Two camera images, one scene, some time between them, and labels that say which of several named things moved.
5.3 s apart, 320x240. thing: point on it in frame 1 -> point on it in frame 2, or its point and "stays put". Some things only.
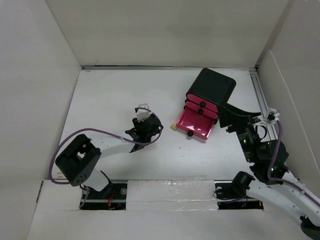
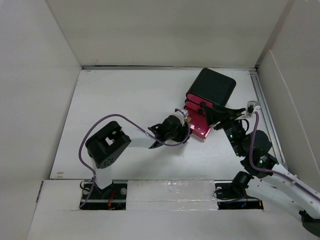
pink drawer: [202, 102] stays put
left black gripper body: [137, 124] -> [178, 135]
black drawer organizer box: [212, 86] stays put
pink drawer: [199, 124] stays put
